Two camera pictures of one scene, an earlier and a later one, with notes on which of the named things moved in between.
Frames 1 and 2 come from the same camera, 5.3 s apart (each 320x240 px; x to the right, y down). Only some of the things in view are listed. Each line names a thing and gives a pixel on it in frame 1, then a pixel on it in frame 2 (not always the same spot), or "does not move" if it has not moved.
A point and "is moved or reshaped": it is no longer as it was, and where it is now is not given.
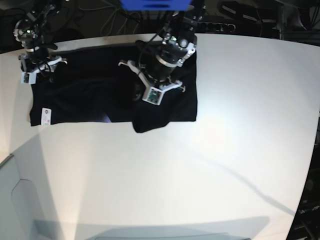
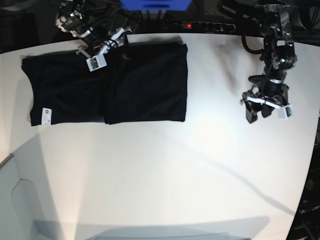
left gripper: [36, 59] → [96, 46]
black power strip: [205, 27] does not move
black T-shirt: [92, 87] is moved or reshaped
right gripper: [158, 73] → [274, 94]
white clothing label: [46, 117] does not move
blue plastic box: [155, 5] does not move
